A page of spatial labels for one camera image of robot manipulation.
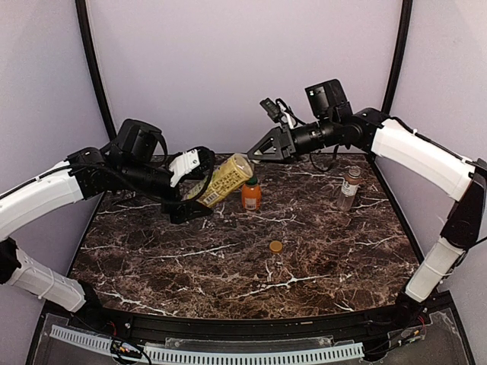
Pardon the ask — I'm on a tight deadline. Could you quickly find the yellow tea bottle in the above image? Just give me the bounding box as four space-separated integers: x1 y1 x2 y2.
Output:
196 153 253 208

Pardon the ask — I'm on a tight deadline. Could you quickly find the clear coffee bottle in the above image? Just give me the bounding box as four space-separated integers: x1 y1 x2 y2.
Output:
336 166 361 212

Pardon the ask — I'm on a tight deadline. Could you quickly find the gold bottle cap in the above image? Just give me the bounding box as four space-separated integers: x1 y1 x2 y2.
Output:
269 240 283 254

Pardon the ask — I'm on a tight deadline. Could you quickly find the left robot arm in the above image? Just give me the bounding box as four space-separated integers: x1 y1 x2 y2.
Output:
1 119 215 314

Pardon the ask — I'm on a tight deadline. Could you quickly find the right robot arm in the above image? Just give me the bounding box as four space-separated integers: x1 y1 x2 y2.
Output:
247 79 486 303

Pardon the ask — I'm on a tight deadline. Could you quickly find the orange juice bottle green cap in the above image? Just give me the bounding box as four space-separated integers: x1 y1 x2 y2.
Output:
240 176 263 211

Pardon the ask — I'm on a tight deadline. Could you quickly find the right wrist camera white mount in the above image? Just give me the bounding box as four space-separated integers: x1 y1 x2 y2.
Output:
259 98 298 129

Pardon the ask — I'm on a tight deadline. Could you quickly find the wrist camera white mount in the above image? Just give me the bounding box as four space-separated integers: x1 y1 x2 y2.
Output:
167 147 209 188
259 98 298 129

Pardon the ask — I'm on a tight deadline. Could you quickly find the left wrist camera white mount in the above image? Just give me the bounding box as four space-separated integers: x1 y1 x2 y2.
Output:
167 147 209 188

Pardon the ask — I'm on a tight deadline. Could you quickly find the white slotted cable duct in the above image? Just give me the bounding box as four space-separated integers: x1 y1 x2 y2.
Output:
49 325 364 364

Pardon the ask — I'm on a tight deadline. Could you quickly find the black left frame post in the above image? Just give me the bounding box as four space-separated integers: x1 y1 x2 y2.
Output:
75 0 116 140

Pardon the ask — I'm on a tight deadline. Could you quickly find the black frame post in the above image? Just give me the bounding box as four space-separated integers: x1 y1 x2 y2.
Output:
381 0 413 114
75 0 116 140

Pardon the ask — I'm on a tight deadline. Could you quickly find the black front rail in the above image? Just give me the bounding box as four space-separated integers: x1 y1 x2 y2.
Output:
69 306 420 342

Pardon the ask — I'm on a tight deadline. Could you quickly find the black right frame post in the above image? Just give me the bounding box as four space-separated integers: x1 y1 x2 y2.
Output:
381 0 413 114

